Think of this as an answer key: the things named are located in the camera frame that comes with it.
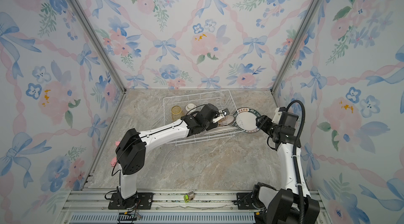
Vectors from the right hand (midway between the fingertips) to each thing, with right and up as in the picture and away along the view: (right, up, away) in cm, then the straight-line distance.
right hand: (261, 120), depth 82 cm
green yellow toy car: (-36, -35, -8) cm, 51 cm away
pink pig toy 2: (-78, -23, +2) cm, 81 cm away
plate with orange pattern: (-16, -1, +12) cm, 20 cm away
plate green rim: (-3, +1, +21) cm, 21 cm away
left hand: (-24, +4, +4) cm, 25 cm away
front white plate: (-21, -5, -3) cm, 22 cm away
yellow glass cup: (-46, +3, +14) cm, 48 cm away
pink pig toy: (-81, -14, +10) cm, 83 cm away
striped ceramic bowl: (-38, +6, +19) cm, 43 cm away
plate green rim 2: (-1, -6, +16) cm, 17 cm away
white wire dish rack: (-15, -4, +11) cm, 19 cm away
